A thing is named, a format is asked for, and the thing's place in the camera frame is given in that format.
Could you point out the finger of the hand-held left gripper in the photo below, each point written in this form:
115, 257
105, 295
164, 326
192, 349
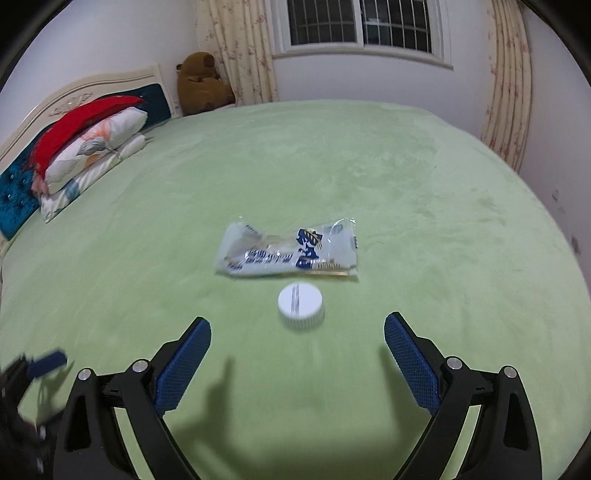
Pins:
46, 363

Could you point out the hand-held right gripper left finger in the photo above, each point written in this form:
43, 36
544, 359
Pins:
184, 364

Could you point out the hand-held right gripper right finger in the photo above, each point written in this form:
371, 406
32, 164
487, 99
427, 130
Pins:
411, 360

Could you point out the white bottle cap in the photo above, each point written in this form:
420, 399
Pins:
300, 302

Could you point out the white blue snack wrapper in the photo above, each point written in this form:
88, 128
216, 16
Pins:
277, 254

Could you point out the striped white pillow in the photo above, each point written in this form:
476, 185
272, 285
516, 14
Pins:
83, 181

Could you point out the green bed blanket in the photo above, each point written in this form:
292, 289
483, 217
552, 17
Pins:
323, 161

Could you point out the floral pillow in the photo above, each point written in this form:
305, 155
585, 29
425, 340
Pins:
101, 138

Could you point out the white bed headboard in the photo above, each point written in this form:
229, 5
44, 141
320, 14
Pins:
69, 92

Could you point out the brown teddy bear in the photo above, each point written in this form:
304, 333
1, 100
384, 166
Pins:
203, 87

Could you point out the floral cream curtain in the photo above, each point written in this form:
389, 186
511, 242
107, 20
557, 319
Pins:
240, 46
508, 92

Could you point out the white barred window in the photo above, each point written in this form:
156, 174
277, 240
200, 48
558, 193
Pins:
323, 23

